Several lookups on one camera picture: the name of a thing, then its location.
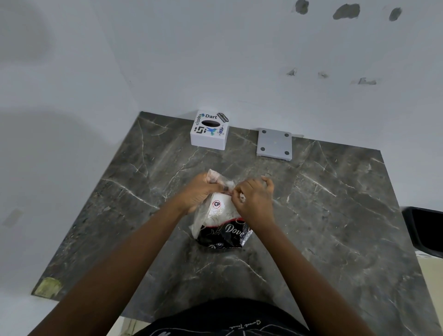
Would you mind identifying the person's right forearm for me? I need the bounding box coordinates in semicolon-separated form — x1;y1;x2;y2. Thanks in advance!
247;218;378;336

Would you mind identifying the white box with stickers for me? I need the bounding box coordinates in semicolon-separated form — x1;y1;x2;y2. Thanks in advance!
190;110;231;151

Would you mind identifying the yellow-green tape patch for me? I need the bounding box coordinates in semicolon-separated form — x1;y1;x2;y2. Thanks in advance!
33;277;63;299

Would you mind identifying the person's black printed shirt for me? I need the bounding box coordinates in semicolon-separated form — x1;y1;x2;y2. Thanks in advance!
133;298;312;336

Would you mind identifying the grey square mounting plate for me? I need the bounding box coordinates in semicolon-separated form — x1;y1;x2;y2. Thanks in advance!
256;128;293;161

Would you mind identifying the person's right hand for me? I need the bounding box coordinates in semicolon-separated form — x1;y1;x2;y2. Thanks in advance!
229;175;275;225

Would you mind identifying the clear plastic bag with black print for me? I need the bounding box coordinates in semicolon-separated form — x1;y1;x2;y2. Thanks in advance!
189;168;254;252

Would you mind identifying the person's left forearm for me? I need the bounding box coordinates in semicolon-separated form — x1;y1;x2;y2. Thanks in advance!
26;199;189;336

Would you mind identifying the black chair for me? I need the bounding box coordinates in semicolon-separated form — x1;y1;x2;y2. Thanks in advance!
401;206;443;259

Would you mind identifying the person's left hand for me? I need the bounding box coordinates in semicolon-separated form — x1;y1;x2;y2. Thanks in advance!
177;173;230;216

